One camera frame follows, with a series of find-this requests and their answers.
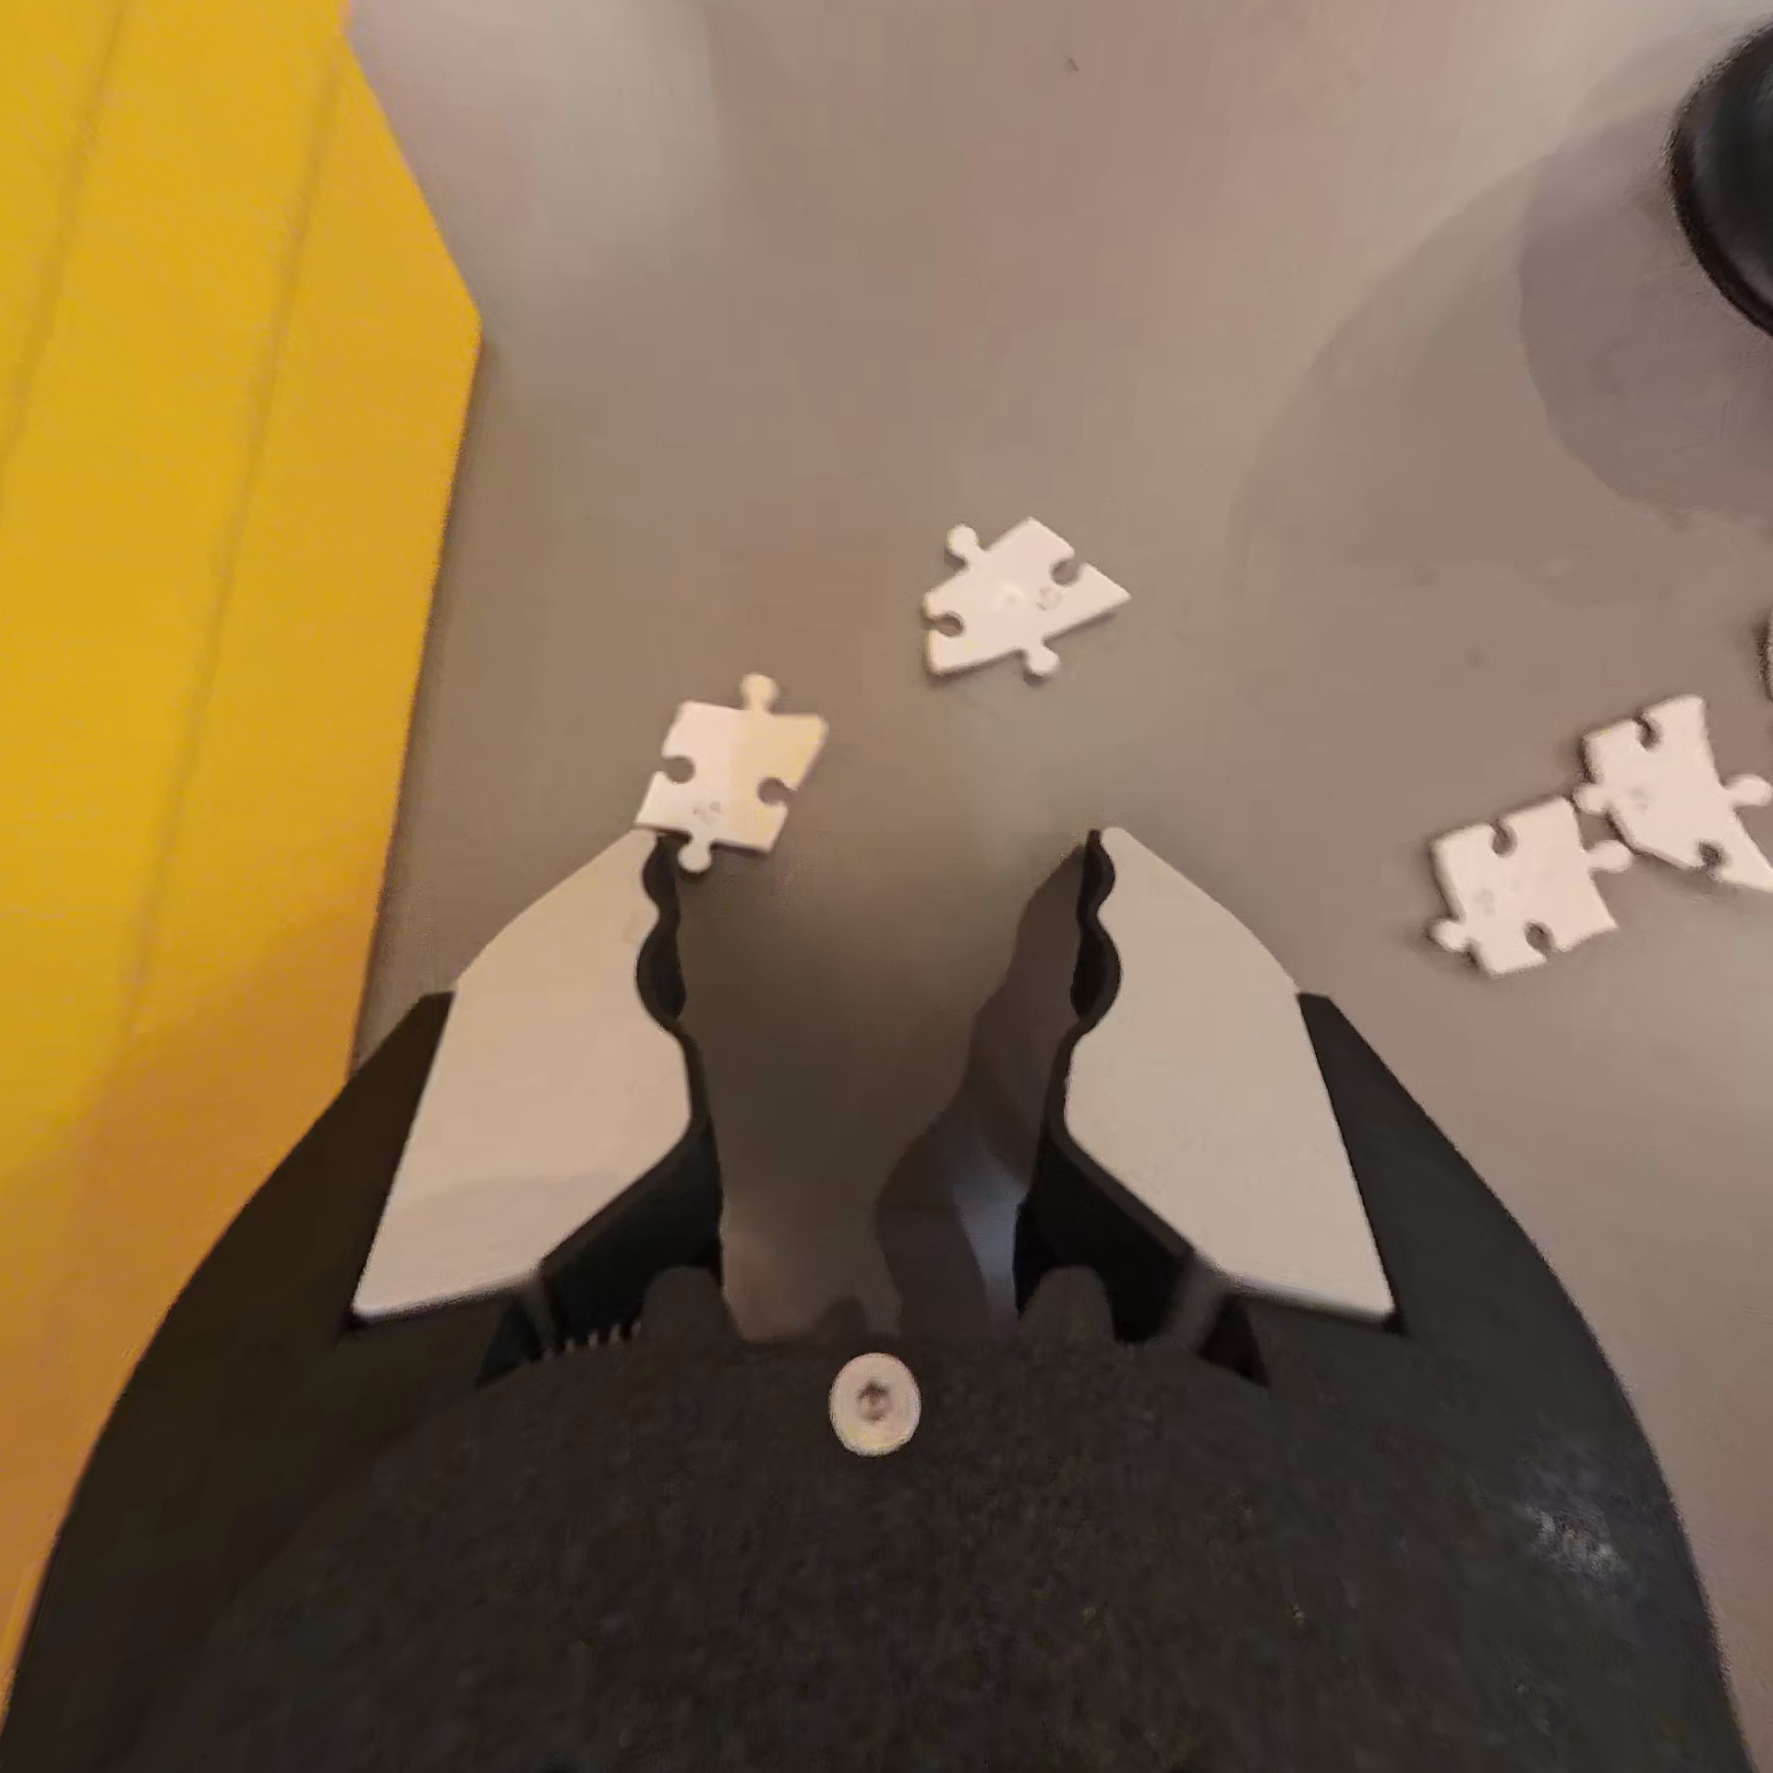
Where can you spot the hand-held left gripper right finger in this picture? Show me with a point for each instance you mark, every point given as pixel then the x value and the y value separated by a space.
pixel 1206 1108

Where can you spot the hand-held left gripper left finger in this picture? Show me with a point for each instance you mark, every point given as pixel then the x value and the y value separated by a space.
pixel 527 1108

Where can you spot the yellow plastic bin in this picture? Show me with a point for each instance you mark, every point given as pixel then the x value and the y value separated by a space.
pixel 167 694

